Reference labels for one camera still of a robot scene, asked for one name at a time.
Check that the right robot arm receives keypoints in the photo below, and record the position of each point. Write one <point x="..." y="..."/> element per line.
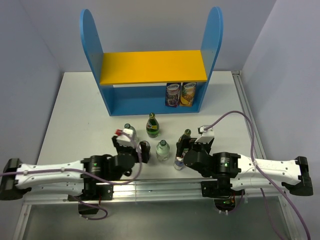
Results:
<point x="230" y="174"/>

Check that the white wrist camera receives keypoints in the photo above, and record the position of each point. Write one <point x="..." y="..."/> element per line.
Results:
<point x="126" y="136"/>
<point x="205" y="135"/>

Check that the yellow pineapple juice carton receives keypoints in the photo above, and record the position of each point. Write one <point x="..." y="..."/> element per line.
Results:
<point x="187" y="94"/>

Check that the purple juice carton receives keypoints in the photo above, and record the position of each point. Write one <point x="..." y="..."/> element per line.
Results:
<point x="172" y="94"/>

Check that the Red Bull can left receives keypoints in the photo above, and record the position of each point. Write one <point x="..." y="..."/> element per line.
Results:
<point x="145" y="147"/>

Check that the green glass bottle rear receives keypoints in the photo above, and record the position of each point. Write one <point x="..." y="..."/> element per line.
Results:
<point x="152" y="126"/>

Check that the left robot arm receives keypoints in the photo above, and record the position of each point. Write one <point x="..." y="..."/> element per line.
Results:
<point x="78" y="178"/>

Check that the blue and yellow shelf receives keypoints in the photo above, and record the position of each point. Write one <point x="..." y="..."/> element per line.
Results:
<point x="134" y="83"/>

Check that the green glass bottle right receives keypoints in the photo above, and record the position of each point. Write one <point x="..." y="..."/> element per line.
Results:
<point x="184" y="136"/>

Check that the green glass bottle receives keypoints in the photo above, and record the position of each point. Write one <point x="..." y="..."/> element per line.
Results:
<point x="184" y="136"/>
<point x="152" y="126"/>

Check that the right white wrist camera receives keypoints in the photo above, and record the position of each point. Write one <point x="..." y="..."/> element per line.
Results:
<point x="205" y="135"/>

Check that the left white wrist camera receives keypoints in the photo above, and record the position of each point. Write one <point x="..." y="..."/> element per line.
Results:
<point x="126" y="136"/>

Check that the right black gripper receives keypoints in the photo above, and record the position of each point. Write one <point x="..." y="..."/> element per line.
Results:
<point x="185" y="144"/>

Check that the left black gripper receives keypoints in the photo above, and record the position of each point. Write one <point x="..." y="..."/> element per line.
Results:
<point x="119" y="147"/>

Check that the aluminium side rail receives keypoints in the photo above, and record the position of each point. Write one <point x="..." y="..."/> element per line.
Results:
<point x="245" y="105"/>

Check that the Red Bull can right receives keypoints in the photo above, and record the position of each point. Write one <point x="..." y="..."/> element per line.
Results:
<point x="179" y="162"/>

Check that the red bull can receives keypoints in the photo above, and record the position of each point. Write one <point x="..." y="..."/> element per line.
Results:
<point x="145" y="147"/>
<point x="179" y="162"/>

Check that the aluminium mounting rail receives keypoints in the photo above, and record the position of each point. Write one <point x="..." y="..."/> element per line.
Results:
<point x="140" y="191"/>

